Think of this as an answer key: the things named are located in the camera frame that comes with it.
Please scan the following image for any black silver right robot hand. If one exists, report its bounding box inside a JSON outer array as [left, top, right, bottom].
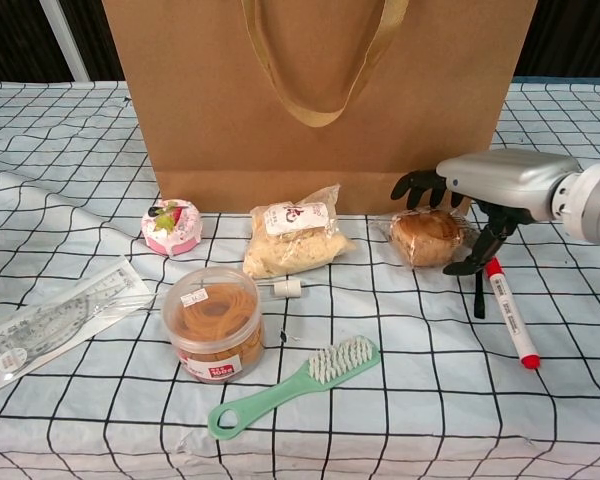
[[390, 148, 581, 277]]

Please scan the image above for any brown bun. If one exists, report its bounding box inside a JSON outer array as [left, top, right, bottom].
[[374, 208, 481, 269]]

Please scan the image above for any bagged pale crumbly bread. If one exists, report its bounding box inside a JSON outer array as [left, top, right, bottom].
[[242, 183, 359, 279]]

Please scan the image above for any clear jar of rubber bands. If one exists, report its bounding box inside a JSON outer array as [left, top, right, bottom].
[[160, 267, 267, 385]]

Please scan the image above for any pink strawberry cake cup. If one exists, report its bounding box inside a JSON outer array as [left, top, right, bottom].
[[140, 198, 204, 257]]

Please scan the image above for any dark blue table cover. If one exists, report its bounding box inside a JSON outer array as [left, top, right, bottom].
[[512, 74, 600, 87]]

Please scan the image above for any black plastic spoon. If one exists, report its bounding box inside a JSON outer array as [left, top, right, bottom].
[[472, 269, 487, 320]]

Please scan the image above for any red white marker pen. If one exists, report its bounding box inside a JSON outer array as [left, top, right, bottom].
[[483, 257, 542, 371]]

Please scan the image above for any white black checked tablecloth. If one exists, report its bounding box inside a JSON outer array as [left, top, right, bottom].
[[0, 77, 600, 480]]

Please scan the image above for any small white cap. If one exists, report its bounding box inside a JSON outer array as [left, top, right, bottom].
[[257, 279, 321, 300]]

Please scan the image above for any brown paper bag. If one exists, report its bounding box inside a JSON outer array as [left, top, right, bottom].
[[99, 0, 539, 217]]

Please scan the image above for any green plastic brush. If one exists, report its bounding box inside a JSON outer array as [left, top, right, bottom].
[[207, 334, 382, 441]]

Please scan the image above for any packaged clear ruler set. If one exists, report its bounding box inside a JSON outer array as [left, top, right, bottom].
[[0, 255, 154, 401]]

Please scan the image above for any white partition post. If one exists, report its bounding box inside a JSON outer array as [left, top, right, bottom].
[[47, 0, 90, 82]]

